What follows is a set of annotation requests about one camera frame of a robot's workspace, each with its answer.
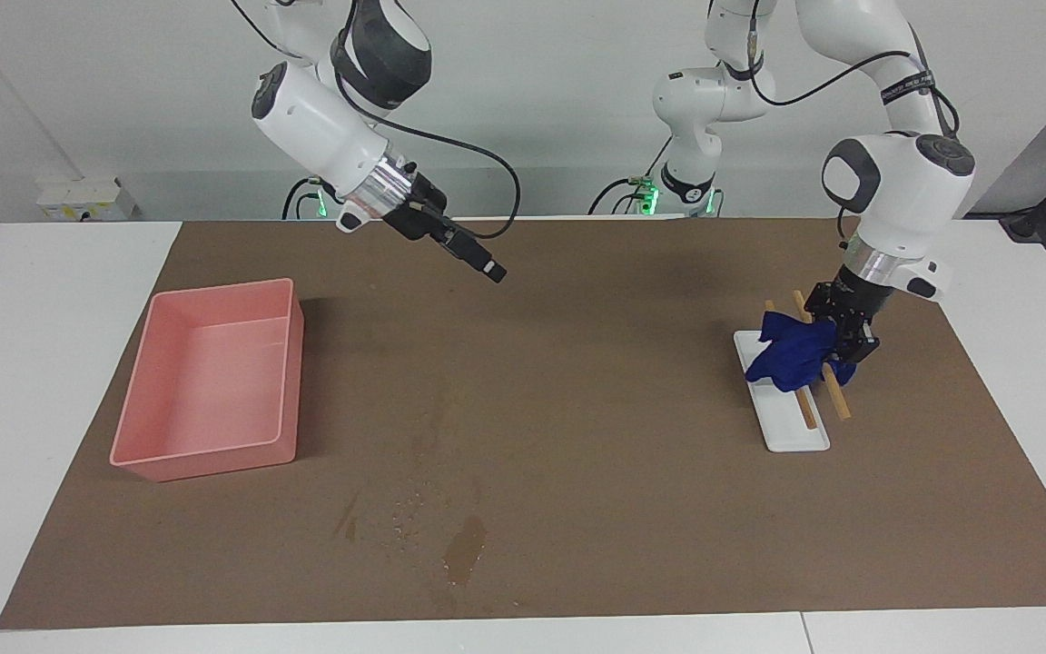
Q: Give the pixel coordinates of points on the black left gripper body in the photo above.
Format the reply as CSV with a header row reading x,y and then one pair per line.
x,y
854,292

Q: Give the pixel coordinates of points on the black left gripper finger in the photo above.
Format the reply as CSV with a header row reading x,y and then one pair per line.
x,y
821,304
859,341

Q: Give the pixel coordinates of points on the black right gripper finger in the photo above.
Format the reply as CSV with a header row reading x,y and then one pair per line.
x,y
478,254
468,263

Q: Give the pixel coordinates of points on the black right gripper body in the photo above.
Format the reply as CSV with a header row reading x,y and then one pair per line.
x,y
420,213

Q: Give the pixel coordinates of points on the blue cloth towel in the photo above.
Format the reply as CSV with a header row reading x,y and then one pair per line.
x,y
795,354

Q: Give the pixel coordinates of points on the pink plastic bin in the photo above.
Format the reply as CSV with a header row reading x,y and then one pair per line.
x,y
205,381

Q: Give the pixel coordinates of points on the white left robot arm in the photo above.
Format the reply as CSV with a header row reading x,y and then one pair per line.
x,y
904,191

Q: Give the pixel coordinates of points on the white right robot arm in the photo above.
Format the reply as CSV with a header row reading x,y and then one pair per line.
x,y
314,118

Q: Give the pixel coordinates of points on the scattered water droplets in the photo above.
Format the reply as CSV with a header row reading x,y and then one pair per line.
x,y
414,513

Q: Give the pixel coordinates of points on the water puddle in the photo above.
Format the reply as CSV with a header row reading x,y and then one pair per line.
x,y
466,549

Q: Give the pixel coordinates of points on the long wooden rod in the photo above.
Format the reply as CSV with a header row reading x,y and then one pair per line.
x,y
839,400

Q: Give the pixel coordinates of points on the white rectangular tray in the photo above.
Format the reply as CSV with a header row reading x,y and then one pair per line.
x,y
791,431

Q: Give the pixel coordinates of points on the brown table mat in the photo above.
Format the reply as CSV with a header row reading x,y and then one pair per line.
x,y
577,409

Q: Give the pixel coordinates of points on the white power strip box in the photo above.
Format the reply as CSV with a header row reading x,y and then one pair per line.
x,y
87,200

